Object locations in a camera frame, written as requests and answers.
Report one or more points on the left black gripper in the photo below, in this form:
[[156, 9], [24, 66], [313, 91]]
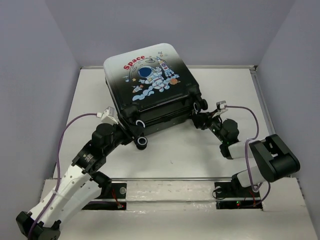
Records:
[[128, 137]]

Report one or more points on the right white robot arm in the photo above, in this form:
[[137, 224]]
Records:
[[266, 160]]

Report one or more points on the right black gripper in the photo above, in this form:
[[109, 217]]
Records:
[[202, 116]]

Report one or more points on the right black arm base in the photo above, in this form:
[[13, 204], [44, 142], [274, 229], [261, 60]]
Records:
[[230, 195]]

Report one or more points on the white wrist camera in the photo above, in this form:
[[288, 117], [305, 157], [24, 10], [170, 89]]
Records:
[[221, 107], [108, 116]]

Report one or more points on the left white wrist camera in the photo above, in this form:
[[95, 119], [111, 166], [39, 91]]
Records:
[[108, 116]]

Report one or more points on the black white space suitcase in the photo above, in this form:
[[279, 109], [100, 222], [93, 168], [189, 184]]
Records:
[[152, 89]]

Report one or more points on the aluminium table rail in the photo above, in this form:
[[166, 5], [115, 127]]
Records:
[[264, 109]]

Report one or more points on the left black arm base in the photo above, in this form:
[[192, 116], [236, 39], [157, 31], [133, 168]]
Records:
[[114, 200]]

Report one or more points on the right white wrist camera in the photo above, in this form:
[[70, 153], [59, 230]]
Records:
[[221, 107]]

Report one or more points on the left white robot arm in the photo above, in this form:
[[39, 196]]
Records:
[[81, 183]]

